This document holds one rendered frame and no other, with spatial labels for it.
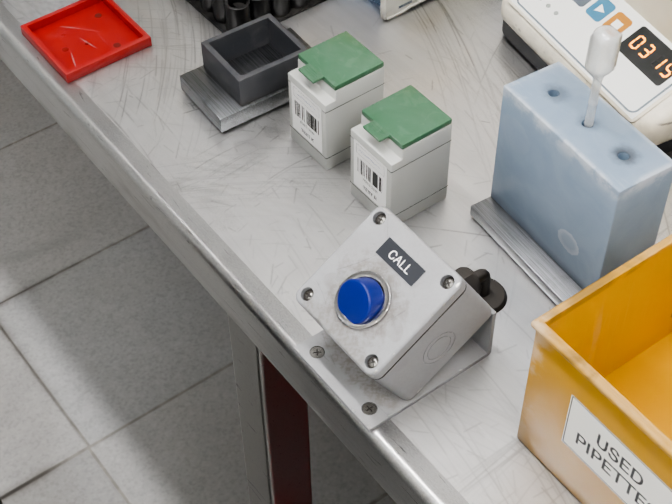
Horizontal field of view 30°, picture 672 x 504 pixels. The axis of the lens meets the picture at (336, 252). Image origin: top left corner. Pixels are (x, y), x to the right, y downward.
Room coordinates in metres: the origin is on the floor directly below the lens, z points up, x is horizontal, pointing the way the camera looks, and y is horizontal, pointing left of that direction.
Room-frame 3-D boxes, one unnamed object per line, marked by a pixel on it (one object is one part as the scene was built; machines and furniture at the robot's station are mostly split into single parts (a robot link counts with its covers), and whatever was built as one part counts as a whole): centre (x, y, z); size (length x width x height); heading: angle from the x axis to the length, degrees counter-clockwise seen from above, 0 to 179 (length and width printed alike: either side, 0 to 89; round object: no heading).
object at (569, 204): (0.51, -0.14, 0.92); 0.10 x 0.07 x 0.10; 31
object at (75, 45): (0.71, 0.18, 0.88); 0.07 x 0.07 x 0.01; 36
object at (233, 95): (0.66, 0.05, 0.89); 0.09 x 0.05 x 0.04; 124
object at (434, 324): (0.44, -0.05, 0.92); 0.13 x 0.07 x 0.08; 126
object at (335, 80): (0.60, 0.00, 0.91); 0.05 x 0.04 x 0.07; 126
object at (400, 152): (0.55, -0.04, 0.91); 0.05 x 0.04 x 0.07; 126
